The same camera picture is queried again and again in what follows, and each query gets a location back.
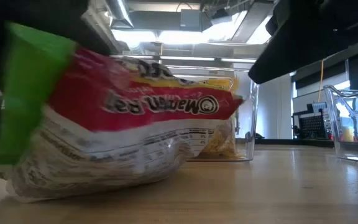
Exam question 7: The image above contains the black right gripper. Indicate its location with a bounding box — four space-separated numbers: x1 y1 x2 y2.
248 0 358 85

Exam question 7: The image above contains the green Maruchan ramen pack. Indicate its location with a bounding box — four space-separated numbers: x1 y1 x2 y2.
0 21 245 203

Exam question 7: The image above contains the clear plastic storage bin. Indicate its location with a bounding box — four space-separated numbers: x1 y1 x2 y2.
323 84 358 165
166 65 260 162

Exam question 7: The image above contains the yellow Maruchan ramen pack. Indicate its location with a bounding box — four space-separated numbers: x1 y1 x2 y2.
197 77 241 159

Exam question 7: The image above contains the black perforated rack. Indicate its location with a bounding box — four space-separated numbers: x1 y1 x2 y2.
292 102 331 140

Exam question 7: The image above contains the long white light bar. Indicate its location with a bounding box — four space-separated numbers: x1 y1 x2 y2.
110 54 257 63

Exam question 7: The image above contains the grey ceiling box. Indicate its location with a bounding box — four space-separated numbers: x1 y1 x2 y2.
180 8 204 32

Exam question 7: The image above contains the silver round ventilation duct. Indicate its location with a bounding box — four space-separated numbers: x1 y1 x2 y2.
104 0 135 28

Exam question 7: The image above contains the yellow extension cord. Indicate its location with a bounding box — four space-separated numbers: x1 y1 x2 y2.
318 58 325 94

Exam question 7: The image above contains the black aluminium table frame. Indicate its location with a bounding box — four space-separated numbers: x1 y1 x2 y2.
255 138 337 149

